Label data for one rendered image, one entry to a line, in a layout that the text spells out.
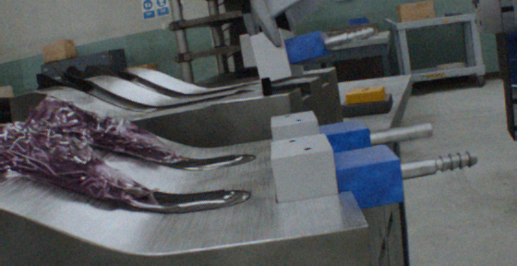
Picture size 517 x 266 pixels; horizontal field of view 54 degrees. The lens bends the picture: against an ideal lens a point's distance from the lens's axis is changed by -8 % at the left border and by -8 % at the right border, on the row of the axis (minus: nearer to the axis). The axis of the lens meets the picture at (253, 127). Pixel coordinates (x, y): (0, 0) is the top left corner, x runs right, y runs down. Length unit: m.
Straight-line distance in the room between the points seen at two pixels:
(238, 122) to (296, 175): 0.26
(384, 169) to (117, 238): 0.16
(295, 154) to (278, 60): 0.29
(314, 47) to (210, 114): 0.13
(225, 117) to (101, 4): 7.67
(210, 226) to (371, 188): 0.10
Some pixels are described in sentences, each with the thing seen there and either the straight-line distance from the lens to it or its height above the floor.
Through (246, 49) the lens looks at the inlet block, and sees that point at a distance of 0.92.
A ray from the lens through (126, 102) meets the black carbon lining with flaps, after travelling 0.73.
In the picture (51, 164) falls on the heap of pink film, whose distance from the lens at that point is 0.34.
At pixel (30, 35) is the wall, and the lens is 8.97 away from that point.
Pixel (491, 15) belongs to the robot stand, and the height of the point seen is 0.93.
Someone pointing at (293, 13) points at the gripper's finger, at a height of 0.97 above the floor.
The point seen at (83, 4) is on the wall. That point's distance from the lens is 8.39.
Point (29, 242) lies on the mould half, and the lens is 0.30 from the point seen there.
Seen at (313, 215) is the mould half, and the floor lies 0.86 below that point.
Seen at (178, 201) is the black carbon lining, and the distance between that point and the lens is 0.37.
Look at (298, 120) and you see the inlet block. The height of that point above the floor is 0.88.
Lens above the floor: 0.95
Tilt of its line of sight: 9 degrees down
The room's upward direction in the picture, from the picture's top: 9 degrees counter-clockwise
